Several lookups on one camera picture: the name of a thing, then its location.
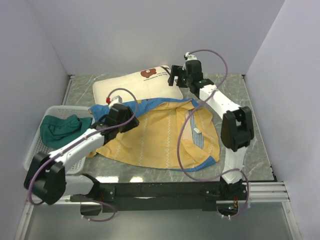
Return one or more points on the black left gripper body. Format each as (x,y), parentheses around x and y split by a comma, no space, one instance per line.
(132,124)

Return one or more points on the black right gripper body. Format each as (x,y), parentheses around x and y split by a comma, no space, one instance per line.
(187,80)

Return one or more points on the cream pillow with bear print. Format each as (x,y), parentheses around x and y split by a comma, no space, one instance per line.
(146,84)

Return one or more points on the blue and yellow pillowcase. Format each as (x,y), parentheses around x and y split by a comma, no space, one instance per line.
(154,142)

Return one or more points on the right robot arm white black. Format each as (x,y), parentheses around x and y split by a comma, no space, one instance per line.
(237,128)

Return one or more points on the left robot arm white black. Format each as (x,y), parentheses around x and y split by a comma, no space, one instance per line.
(46,177)

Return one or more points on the green cloth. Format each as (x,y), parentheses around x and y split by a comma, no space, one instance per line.
(55,132)

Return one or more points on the black base beam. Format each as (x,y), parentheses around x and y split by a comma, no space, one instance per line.
(153,196)

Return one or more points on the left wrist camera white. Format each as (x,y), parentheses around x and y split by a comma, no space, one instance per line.
(114,100)

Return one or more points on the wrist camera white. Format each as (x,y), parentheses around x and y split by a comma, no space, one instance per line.
(114,100)
(189,57)

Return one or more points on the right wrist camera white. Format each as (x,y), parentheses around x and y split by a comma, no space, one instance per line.
(189,57)

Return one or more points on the aluminium rail frame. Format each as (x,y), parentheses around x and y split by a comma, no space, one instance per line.
(268,217)

